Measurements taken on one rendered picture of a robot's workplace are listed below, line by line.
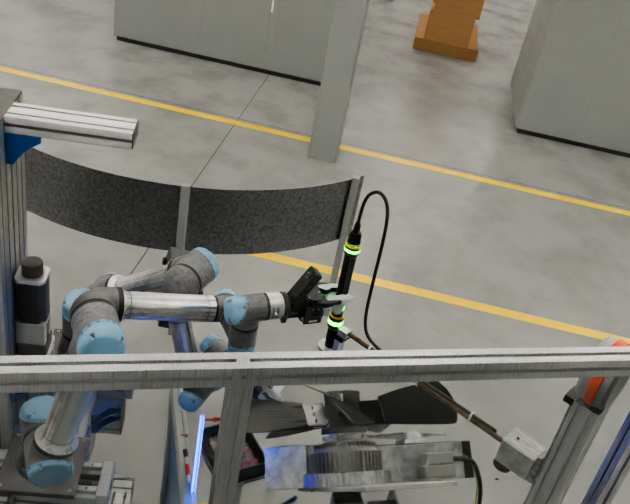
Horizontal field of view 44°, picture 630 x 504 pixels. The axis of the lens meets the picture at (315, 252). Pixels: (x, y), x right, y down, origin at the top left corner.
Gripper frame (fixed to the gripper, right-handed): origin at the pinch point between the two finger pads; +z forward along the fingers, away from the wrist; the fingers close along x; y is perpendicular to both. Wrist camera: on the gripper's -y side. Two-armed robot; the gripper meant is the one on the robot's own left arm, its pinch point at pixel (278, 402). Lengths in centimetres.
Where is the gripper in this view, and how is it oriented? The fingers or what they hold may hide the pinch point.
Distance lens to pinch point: 252.5
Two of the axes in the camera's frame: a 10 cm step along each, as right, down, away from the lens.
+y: 6.2, -2.3, 7.5
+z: 7.5, 4.7, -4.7
